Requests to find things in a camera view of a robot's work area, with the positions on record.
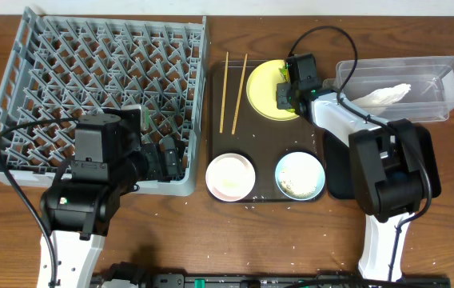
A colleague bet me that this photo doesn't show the green orange snack wrapper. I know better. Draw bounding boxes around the green orange snack wrapper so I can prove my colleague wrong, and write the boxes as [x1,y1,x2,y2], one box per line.
[279,66,289,82]

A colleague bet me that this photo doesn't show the wooden chopstick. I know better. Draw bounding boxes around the wooden chopstick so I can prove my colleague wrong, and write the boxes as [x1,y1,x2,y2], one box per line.
[231,54,248,135]
[219,51,229,134]

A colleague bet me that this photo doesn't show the white bowl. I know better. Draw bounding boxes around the white bowl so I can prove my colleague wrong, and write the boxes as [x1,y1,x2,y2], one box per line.
[205,153,256,202]

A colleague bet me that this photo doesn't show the light blue bowl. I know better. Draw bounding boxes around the light blue bowl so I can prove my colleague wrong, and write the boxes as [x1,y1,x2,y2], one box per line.
[274,151,326,202]

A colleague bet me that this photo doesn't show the white napkin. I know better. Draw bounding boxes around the white napkin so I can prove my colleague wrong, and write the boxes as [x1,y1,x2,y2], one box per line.
[352,83,411,107]

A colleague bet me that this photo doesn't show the rice and food scraps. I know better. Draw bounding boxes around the rice and food scraps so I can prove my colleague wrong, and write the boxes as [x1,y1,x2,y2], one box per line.
[278,166,318,199]

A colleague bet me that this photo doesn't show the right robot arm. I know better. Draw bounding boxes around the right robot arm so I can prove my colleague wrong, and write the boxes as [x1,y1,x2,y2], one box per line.
[276,54,433,282]

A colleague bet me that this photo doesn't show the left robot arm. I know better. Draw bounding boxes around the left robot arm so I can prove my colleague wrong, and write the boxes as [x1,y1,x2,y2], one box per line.
[38,109,185,287]

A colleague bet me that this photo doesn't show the black waste tray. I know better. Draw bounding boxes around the black waste tray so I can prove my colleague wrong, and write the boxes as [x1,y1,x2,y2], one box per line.
[323,124,442,200]

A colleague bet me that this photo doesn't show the clear plastic waste bin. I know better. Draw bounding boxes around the clear plastic waste bin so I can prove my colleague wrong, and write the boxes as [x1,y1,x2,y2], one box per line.
[343,56,454,122]

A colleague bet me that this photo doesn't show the yellow plate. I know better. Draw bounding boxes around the yellow plate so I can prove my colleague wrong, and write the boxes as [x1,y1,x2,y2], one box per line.
[246,59,298,122]

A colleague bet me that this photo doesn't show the dark brown serving tray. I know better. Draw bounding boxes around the dark brown serving tray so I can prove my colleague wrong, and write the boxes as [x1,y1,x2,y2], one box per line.
[207,60,325,204]

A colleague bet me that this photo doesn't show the grey plastic dish rack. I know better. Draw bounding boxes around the grey plastic dish rack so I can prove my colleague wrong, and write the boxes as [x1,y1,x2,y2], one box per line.
[0,9,209,196]

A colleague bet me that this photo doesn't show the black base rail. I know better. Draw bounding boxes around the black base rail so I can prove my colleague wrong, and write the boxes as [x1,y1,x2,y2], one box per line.
[90,262,451,288]

